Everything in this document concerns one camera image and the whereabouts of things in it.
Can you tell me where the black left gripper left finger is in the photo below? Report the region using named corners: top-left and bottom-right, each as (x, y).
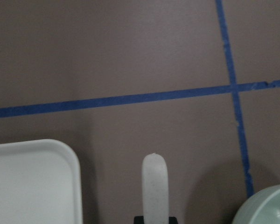
top-left (133, 216), bottom-right (144, 224)

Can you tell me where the translucent white spoon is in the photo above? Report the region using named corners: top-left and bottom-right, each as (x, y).
top-left (142, 153), bottom-right (169, 224)

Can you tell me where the pale green bowl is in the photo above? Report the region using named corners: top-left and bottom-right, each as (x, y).
top-left (232, 185), bottom-right (280, 224)

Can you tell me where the white bear tray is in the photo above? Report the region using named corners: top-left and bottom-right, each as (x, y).
top-left (0, 139), bottom-right (83, 224)

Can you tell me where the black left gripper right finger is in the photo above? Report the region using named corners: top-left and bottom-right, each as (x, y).
top-left (168, 217), bottom-right (178, 224)

